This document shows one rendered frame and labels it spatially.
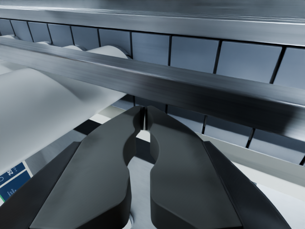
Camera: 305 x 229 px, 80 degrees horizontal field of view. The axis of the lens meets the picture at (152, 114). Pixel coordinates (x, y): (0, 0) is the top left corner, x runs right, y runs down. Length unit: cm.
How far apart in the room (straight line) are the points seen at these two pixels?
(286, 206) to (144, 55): 24
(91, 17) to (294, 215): 32
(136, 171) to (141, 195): 5
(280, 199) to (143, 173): 17
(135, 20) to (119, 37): 2
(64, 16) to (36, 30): 6
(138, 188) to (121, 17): 23
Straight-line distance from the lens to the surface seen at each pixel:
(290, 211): 30
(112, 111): 19
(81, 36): 22
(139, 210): 35
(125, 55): 18
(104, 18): 20
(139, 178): 28
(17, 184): 48
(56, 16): 25
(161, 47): 16
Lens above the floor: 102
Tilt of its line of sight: 48 degrees down
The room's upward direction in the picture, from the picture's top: 133 degrees counter-clockwise
